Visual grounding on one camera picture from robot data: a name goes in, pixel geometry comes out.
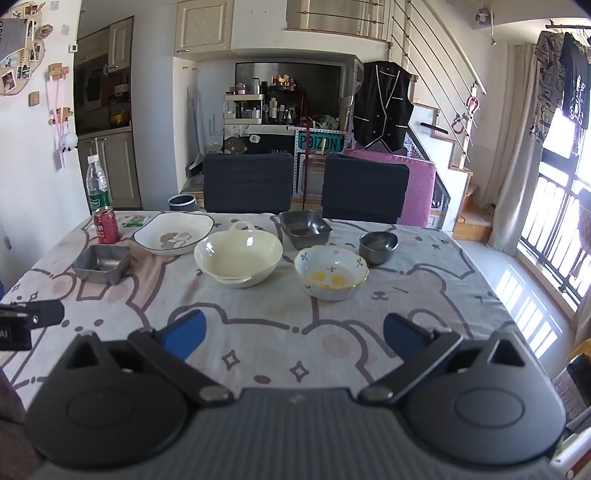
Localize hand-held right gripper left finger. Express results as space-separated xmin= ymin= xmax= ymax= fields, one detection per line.
xmin=60 ymin=309 xmax=234 ymax=409

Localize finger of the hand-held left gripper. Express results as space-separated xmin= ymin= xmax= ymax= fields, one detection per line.
xmin=0 ymin=299 xmax=65 ymax=329

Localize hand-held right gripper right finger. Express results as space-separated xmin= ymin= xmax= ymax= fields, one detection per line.
xmin=358 ymin=313 xmax=530 ymax=409

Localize steel square tray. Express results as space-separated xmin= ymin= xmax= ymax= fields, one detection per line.
xmin=72 ymin=244 xmax=132 ymax=285
xmin=278 ymin=210 xmax=333 ymax=250

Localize round steel bowl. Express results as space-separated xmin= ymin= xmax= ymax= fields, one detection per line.
xmin=359 ymin=232 xmax=399 ymax=265

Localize floral yellow-rimmed ceramic bowl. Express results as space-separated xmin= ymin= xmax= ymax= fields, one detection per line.
xmin=294 ymin=246 xmax=370 ymax=302

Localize cream bowl with handles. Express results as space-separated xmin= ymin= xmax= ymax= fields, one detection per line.
xmin=194 ymin=220 xmax=284 ymax=289

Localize white plate with dark rim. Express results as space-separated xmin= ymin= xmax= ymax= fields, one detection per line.
xmin=133 ymin=211 xmax=215 ymax=256

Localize bear printed tablecloth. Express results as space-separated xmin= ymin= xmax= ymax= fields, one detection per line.
xmin=0 ymin=210 xmax=561 ymax=416

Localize red soda can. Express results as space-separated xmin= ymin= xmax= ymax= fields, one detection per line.
xmin=93 ymin=207 xmax=121 ymax=244

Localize clear plastic water bottle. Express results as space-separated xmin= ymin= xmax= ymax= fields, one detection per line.
xmin=86 ymin=154 xmax=112 ymax=217

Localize wooden staircase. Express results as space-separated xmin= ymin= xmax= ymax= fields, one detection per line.
xmin=406 ymin=102 xmax=495 ymax=243

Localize pink padded chair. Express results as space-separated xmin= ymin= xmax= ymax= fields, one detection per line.
xmin=344 ymin=148 xmax=435 ymax=228

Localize dark fabric chair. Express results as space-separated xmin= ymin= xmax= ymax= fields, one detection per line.
xmin=322 ymin=154 xmax=411 ymax=224
xmin=203 ymin=153 xmax=295 ymax=214

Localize grey kitchen base cabinets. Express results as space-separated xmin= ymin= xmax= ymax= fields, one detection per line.
xmin=78 ymin=131 xmax=141 ymax=208

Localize black window railing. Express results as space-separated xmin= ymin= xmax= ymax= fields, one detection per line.
xmin=519 ymin=152 xmax=591 ymax=315

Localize pink ribbon with wooden hooks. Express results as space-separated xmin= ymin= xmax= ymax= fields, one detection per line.
xmin=48 ymin=62 xmax=75 ymax=171

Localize beige curtain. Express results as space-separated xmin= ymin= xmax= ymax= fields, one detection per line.
xmin=487 ymin=44 xmax=539 ymax=252

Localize teal sign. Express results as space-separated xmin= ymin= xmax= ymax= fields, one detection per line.
xmin=294 ymin=130 xmax=346 ymax=153

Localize black lettered sign board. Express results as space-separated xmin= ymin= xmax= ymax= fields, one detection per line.
xmin=224 ymin=134 xmax=296 ymax=158

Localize black vest with white trim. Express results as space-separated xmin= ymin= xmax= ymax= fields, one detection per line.
xmin=353 ymin=60 xmax=414 ymax=149

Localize shelf of cosmetic bottles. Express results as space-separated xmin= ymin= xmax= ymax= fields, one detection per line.
xmin=223 ymin=74 xmax=305 ymax=125

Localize metal stair railing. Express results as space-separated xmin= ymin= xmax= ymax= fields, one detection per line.
xmin=392 ymin=0 xmax=488 ymax=139

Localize patterned hanging garment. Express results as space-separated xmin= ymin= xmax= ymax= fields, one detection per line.
xmin=530 ymin=30 xmax=566 ymax=144

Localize black printed t-shirt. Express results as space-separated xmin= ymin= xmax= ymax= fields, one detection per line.
xmin=560 ymin=34 xmax=591 ymax=130

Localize wall photo board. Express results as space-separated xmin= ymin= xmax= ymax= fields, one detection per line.
xmin=0 ymin=2 xmax=47 ymax=97

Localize cream wall cabinet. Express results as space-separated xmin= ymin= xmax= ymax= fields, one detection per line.
xmin=174 ymin=0 xmax=233 ymax=51

